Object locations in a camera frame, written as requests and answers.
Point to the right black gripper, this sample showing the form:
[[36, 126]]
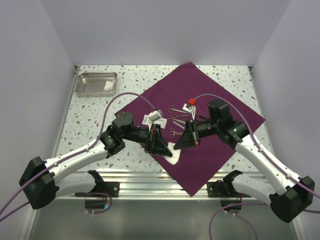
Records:
[[189, 138]]

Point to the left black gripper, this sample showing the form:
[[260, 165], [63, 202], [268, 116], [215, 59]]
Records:
[[154, 143]]

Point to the white gauze pad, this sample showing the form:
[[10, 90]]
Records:
[[109, 85], [175, 154]]

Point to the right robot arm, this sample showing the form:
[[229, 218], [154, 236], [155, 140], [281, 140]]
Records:
[[286, 192]]

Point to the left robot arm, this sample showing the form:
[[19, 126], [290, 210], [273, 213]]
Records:
[[45, 180]]

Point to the lower hemostat clamp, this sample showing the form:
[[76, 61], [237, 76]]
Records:
[[174, 133]]

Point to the middle metal scissors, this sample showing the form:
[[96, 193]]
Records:
[[180, 122]]

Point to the metal tweezers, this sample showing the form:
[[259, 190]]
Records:
[[179, 125]]

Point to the thin metal forceps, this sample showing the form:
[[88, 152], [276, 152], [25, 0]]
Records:
[[177, 117]]

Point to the white suture packet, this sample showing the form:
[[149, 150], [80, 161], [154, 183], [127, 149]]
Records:
[[162, 122]]

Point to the upper small scissors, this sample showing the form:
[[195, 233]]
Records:
[[172, 109]]

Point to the purple cloth drape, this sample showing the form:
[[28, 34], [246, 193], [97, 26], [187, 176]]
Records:
[[164, 86]]

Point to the stainless steel tray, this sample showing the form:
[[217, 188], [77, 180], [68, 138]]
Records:
[[91, 84]]

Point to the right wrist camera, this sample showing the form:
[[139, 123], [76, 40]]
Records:
[[190, 107]]

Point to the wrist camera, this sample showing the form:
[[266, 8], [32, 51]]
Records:
[[190, 107], [153, 116]]

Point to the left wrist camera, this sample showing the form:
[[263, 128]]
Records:
[[153, 116]]

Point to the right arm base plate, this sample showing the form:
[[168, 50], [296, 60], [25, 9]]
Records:
[[221, 189]]

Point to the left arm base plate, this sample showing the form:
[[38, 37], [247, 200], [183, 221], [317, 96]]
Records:
[[110, 187]]

